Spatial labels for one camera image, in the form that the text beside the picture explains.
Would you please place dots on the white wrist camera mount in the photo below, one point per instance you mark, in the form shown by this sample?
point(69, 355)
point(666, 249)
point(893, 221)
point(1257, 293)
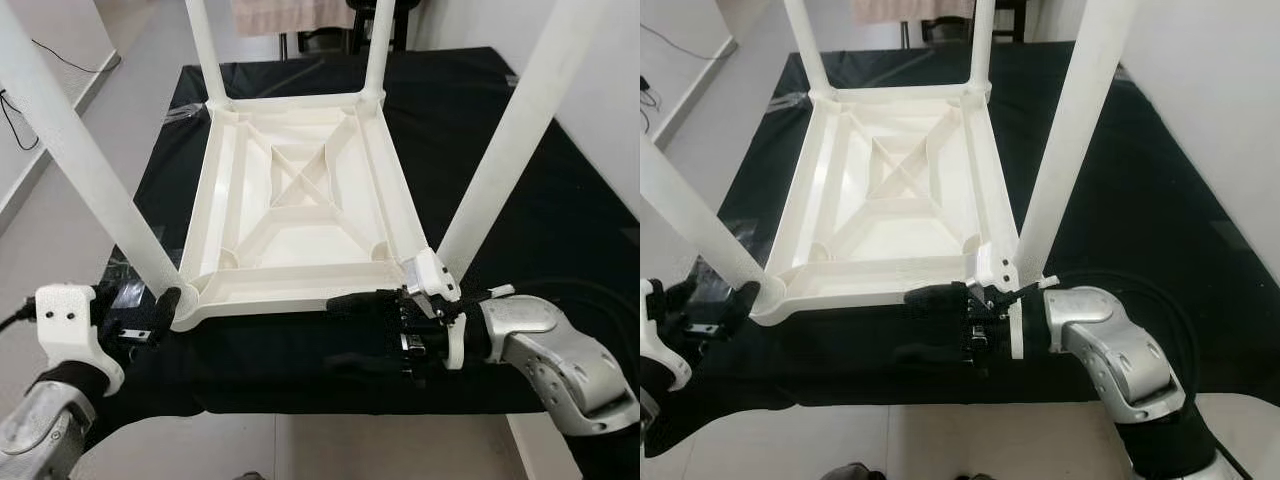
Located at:
point(998, 270)
point(430, 280)
point(70, 325)
point(660, 330)

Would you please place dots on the grey robot right leg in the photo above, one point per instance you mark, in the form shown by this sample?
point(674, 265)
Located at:
point(978, 476)

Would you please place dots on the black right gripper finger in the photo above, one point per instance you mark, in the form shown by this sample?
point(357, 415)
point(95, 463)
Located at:
point(365, 364)
point(932, 356)
point(935, 295)
point(365, 302)

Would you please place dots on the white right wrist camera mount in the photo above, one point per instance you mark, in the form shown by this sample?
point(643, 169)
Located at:
point(998, 270)
point(430, 280)

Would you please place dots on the beige checked cloth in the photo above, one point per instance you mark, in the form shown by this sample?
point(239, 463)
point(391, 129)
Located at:
point(290, 15)
point(910, 10)

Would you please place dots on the white plastic table top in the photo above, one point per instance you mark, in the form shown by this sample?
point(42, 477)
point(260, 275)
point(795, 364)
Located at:
point(890, 190)
point(300, 200)

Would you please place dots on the black wooden stool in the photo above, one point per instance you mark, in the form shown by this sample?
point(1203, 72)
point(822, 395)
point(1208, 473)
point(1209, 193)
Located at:
point(1010, 20)
point(390, 25)

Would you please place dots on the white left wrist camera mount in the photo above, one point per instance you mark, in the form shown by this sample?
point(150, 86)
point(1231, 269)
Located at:
point(70, 325)
point(660, 330)

